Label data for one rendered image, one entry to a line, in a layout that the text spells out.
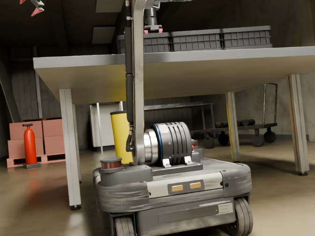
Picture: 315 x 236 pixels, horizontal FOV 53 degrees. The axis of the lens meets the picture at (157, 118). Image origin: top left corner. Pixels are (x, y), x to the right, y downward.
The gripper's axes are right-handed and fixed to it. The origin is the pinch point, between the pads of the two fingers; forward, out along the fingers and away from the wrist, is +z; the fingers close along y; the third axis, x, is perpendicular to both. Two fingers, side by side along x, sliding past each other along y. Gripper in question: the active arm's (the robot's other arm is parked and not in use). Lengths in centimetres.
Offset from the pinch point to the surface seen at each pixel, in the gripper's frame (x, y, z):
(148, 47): 7.5, 4.1, 4.7
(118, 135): -194, 33, 53
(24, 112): -659, 288, -25
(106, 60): 63, 25, 23
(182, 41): 7.2, -15.4, 2.6
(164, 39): 7.4, -5.3, 0.7
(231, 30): 7.8, -44.3, -2.2
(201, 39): 7.0, -26.6, 1.9
